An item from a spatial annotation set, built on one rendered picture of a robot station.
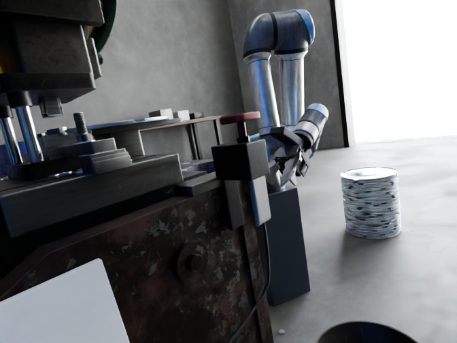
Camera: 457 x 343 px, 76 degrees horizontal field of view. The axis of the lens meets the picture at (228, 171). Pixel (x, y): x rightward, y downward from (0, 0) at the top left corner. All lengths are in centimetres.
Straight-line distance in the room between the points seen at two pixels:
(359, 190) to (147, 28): 419
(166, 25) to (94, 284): 507
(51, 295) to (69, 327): 5
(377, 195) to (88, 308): 149
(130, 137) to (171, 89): 435
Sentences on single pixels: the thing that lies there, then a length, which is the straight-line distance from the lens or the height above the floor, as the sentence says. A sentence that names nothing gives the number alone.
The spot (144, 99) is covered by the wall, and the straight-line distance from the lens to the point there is 476.
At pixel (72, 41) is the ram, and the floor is 96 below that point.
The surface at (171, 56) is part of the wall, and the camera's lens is 524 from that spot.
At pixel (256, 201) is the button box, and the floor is 56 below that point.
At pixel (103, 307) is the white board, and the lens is 49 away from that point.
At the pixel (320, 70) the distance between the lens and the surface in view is 534.
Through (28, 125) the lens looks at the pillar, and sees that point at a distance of 63.
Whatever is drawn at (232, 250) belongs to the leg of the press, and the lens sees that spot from 68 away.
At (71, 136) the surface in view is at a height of 77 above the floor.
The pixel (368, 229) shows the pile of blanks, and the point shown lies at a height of 6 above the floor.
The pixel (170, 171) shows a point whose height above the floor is 67.
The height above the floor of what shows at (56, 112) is 83.
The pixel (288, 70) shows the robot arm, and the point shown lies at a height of 89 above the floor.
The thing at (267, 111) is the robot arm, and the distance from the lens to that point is 101.
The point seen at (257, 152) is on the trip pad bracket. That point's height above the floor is 68.
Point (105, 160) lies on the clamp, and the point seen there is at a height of 72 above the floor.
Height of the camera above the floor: 75
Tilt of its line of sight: 10 degrees down
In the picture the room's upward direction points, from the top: 10 degrees counter-clockwise
